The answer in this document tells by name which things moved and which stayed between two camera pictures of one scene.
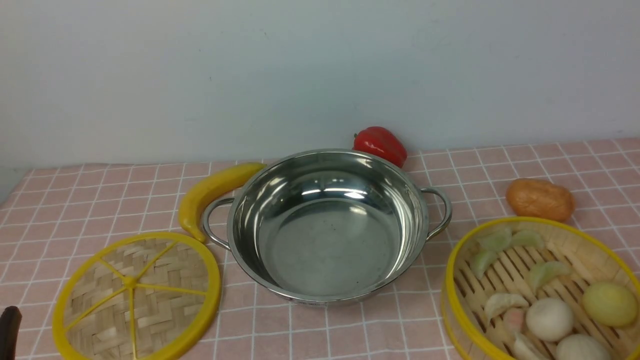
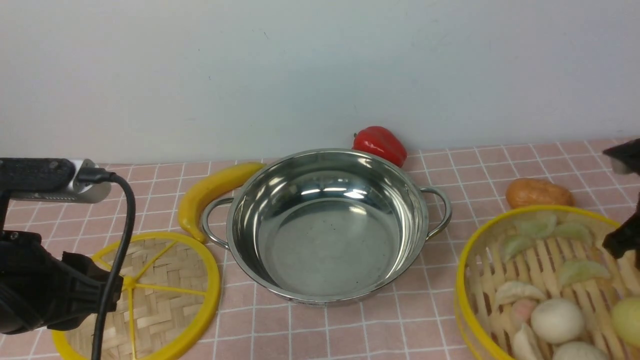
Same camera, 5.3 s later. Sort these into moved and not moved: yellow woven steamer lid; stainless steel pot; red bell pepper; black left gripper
Moved: black left gripper
Not moved: stainless steel pot; red bell pepper; yellow woven steamer lid
